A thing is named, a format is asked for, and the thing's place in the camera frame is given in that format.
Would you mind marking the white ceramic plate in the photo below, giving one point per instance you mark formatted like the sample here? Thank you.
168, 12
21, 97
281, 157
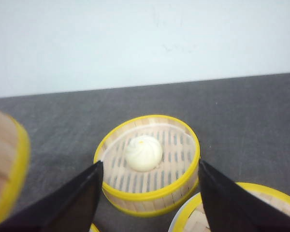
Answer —
180, 219

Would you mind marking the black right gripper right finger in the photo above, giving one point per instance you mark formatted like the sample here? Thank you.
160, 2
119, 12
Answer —
230, 208

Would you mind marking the white steamed bun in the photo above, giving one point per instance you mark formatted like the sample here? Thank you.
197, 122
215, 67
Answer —
143, 153

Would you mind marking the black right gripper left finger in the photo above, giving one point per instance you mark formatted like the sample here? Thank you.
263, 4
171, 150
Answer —
71, 208

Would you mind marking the yellow-rimmed bamboo steamer lid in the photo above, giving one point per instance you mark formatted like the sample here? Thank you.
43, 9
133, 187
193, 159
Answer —
197, 221

